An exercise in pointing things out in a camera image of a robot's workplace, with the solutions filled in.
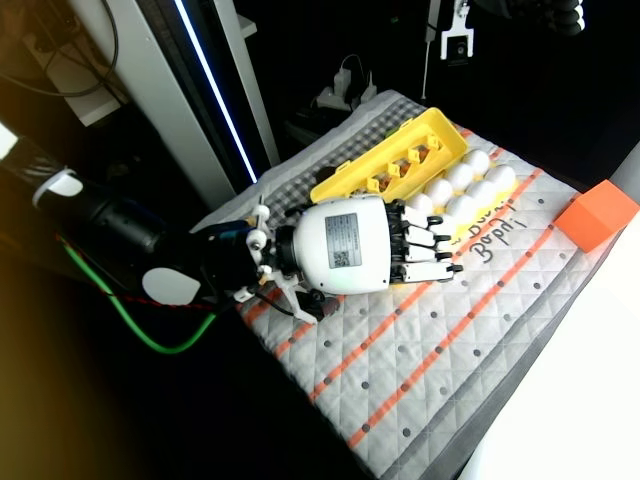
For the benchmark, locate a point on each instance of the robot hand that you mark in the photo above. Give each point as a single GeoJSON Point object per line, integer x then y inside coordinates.
{"type": "Point", "coordinates": [345, 245]}
{"type": "Point", "coordinates": [567, 17]}

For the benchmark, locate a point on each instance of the white toy egg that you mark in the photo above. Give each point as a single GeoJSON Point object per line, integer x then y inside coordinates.
{"type": "Point", "coordinates": [501, 176]}
{"type": "Point", "coordinates": [440, 192]}
{"type": "Point", "coordinates": [420, 202]}
{"type": "Point", "coordinates": [482, 192]}
{"type": "Point", "coordinates": [460, 176]}
{"type": "Point", "coordinates": [477, 161]}
{"type": "Point", "coordinates": [462, 206]}

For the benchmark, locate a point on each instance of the yellow egg carton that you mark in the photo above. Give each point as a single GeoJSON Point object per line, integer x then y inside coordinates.
{"type": "Point", "coordinates": [440, 132]}

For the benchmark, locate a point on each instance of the grey quilt with orange stripes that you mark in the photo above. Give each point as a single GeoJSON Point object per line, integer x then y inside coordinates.
{"type": "Point", "coordinates": [425, 360]}

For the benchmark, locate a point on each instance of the white power strip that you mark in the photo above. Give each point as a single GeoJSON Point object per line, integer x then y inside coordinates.
{"type": "Point", "coordinates": [340, 97]}

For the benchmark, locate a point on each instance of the white power adapter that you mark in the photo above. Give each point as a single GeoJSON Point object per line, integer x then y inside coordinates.
{"type": "Point", "coordinates": [342, 77]}

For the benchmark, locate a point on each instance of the orange cube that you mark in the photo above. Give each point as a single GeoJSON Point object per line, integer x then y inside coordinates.
{"type": "Point", "coordinates": [595, 215]}

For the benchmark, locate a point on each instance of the white column with blue light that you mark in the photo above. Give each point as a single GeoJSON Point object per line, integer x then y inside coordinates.
{"type": "Point", "coordinates": [165, 100]}

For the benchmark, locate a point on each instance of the white camera bracket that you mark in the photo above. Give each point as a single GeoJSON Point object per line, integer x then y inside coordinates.
{"type": "Point", "coordinates": [457, 35]}

